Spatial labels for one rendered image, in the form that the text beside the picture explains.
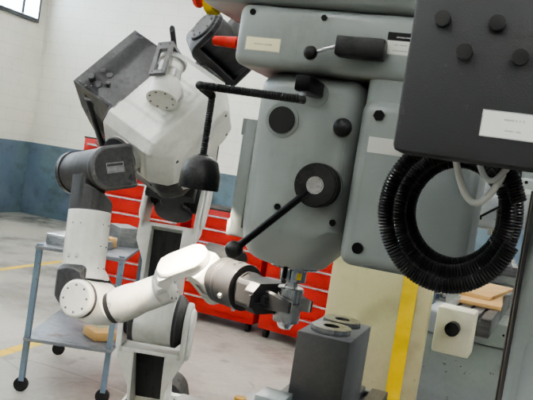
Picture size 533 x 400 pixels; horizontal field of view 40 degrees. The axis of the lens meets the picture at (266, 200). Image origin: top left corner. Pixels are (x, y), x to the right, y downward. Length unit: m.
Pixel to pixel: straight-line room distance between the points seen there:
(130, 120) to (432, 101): 0.89
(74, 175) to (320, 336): 0.63
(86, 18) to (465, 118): 11.83
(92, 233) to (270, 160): 0.50
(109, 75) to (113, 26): 10.57
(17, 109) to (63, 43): 1.32
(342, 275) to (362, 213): 1.92
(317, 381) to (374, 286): 1.43
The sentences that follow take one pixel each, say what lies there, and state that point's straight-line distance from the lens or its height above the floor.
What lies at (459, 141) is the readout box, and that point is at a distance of 0.85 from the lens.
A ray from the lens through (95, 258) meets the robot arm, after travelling 1.54.
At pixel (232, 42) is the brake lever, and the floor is 1.70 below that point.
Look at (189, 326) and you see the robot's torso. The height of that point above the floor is 1.01.
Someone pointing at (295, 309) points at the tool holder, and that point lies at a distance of 1.27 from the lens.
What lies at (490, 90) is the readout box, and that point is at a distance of 0.86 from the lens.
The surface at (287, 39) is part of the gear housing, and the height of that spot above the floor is 1.68.
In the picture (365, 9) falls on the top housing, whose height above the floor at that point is 1.73.
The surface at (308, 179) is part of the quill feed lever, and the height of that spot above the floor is 1.46.
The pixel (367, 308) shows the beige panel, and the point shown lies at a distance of 3.03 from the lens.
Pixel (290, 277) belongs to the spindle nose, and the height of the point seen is 1.29.
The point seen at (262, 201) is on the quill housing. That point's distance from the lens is 1.19.
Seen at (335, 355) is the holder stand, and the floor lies 1.09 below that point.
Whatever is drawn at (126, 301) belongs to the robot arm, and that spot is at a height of 1.16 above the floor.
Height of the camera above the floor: 1.48
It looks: 3 degrees down
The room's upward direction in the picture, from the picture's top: 9 degrees clockwise
